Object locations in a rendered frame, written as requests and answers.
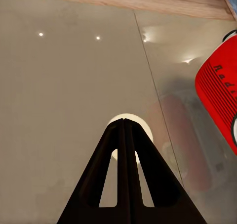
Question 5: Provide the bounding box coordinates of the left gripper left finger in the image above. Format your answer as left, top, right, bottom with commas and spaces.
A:
57, 118, 131, 224

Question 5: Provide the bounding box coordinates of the radio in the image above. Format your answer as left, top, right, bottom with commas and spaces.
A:
195, 30, 237, 156

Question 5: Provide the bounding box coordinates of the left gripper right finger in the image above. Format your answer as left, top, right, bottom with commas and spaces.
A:
124, 118, 207, 224

